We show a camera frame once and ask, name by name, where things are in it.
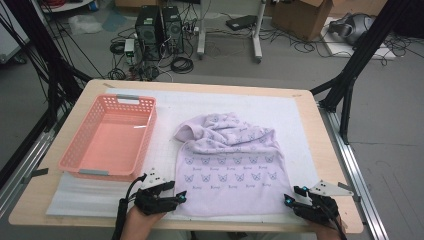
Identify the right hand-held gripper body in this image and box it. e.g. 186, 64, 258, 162
290, 179, 355, 227

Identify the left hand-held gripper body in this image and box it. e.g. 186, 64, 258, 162
133, 167, 178, 216

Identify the lilac cat print towel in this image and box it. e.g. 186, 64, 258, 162
173, 112, 295, 218

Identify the pink plastic basket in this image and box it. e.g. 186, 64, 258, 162
57, 93, 158, 183

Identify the person's left hand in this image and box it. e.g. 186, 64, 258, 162
123, 204, 167, 236

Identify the person's right hand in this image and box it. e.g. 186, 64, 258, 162
307, 216, 348, 240

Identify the white grid mat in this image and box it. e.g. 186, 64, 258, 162
45, 87, 319, 224

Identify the small white power box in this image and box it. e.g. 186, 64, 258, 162
123, 38, 136, 64

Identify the white flat board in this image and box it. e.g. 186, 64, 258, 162
321, 16, 398, 61

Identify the large black computer tower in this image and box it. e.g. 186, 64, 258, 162
134, 4, 164, 63

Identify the small black computer tower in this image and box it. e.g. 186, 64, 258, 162
161, 5, 185, 54

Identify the white stand leg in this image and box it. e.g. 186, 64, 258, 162
196, 0, 208, 61
251, 0, 268, 64

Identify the grey headset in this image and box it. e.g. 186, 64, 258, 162
328, 12, 376, 46

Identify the cardboard box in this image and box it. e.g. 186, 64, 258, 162
271, 0, 334, 42

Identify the flat black device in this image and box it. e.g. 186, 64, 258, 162
225, 14, 258, 32

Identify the clear plastic bag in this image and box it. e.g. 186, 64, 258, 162
68, 13, 104, 36

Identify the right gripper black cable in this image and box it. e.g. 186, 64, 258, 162
313, 194, 348, 240

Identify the aluminium rail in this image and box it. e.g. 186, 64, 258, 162
0, 128, 56, 218
318, 106, 389, 240

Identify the grey metal bracket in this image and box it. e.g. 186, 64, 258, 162
21, 167, 50, 185

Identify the coiled black cable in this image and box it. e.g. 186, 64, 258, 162
170, 56, 195, 75

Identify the black frame post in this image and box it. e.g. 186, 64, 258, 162
4, 0, 93, 131
309, 0, 411, 146

